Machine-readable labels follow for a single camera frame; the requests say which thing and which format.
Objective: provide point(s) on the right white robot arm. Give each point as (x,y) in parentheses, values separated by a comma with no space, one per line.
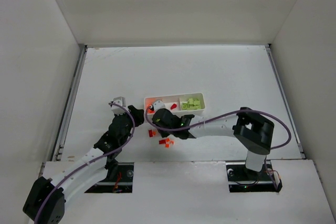
(253,131)

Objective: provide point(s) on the small lime green lego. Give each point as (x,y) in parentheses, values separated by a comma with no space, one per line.
(184,106)

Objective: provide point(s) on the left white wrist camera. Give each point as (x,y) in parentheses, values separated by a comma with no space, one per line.
(118,105)

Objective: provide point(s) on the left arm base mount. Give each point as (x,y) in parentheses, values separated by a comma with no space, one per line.
(117,181)

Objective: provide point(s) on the left aluminium rail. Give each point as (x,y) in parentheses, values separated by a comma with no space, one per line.
(58,143)

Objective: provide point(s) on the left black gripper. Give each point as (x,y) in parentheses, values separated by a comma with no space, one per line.
(130,116)

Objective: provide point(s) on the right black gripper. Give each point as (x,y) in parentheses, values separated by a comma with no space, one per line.
(158,116)

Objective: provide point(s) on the white three-compartment tray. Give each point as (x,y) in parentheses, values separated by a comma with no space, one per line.
(178,99)

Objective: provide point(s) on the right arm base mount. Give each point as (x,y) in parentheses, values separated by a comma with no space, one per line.
(243,180)

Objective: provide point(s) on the right aluminium rail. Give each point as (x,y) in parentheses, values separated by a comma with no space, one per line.
(283,95)

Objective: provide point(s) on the orange round lego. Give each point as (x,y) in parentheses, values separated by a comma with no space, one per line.
(149,101)

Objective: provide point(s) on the aluminium rail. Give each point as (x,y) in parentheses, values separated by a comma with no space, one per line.
(58,143)
(283,95)

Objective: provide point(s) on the large lime green lego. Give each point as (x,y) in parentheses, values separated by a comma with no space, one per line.
(193,104)

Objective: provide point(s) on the small orange lego pieces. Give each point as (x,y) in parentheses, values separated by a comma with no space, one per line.
(169,142)

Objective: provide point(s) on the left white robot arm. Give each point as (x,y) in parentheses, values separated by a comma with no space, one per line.
(49,198)

